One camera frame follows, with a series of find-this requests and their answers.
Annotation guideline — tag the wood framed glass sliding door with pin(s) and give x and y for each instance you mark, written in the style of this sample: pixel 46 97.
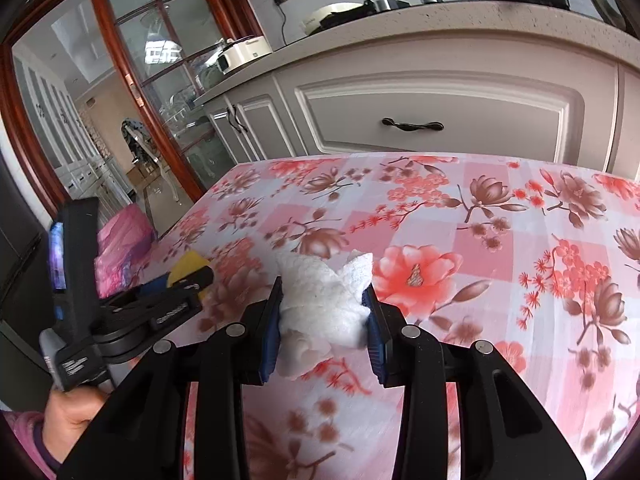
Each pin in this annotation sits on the wood framed glass sliding door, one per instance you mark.
pixel 160 60

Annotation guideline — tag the pink floral tablecloth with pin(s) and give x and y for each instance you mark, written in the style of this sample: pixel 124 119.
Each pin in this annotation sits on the pink floral tablecloth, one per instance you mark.
pixel 475 270

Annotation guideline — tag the white corner base cabinet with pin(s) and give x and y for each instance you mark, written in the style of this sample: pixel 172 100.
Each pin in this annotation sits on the white corner base cabinet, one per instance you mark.
pixel 629 125

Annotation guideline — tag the red wooden door frame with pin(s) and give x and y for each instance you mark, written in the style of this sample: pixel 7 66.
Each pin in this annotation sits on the red wooden door frame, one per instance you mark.
pixel 25 110

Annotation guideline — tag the yellow sponge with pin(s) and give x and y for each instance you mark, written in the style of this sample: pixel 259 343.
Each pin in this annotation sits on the yellow sponge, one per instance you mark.
pixel 187 267

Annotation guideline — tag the black refrigerator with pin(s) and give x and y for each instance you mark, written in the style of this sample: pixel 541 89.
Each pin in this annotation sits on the black refrigerator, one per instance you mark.
pixel 20 270

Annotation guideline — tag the white two-door base cabinet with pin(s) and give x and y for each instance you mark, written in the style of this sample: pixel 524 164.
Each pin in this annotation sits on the white two-door base cabinet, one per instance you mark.
pixel 260 125

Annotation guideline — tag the embossed white paper towel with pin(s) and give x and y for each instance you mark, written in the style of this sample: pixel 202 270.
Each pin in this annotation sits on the embossed white paper towel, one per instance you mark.
pixel 325 310

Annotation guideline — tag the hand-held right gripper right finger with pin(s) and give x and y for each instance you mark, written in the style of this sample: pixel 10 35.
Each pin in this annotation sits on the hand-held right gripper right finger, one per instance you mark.
pixel 375 340

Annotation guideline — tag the white rice cooker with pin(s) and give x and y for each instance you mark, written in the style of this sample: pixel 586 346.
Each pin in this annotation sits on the white rice cooker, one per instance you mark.
pixel 245 52

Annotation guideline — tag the black glass gas stove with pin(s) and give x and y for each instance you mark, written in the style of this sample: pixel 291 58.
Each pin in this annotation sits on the black glass gas stove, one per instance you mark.
pixel 450 2

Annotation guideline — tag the white bin with pink bag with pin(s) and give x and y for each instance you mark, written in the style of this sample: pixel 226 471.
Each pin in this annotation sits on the white bin with pink bag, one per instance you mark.
pixel 122 250

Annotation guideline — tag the beige speckled kitchen countertop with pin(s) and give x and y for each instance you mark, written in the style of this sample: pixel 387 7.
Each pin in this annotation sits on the beige speckled kitchen countertop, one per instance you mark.
pixel 450 25

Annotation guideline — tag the white cabinet with small drawers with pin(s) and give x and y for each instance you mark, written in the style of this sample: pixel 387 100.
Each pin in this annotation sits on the white cabinet with small drawers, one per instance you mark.
pixel 75 150

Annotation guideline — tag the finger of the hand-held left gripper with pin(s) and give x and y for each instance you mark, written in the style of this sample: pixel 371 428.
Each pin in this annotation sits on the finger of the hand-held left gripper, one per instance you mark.
pixel 175 300
pixel 155 285

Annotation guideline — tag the white chair with draped clothes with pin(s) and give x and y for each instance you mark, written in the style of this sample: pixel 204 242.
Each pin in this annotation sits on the white chair with draped clothes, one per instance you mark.
pixel 142 150

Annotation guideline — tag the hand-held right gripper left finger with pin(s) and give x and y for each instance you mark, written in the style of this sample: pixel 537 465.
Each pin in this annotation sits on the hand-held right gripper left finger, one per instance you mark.
pixel 270 330

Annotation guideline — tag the white electric pan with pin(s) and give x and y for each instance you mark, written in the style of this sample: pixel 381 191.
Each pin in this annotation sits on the white electric pan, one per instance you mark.
pixel 332 14

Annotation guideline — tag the person's left forearm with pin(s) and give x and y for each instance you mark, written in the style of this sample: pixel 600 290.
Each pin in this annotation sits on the person's left forearm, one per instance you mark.
pixel 25 445

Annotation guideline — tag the person's left hand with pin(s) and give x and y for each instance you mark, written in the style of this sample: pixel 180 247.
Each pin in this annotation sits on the person's left hand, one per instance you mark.
pixel 75 420

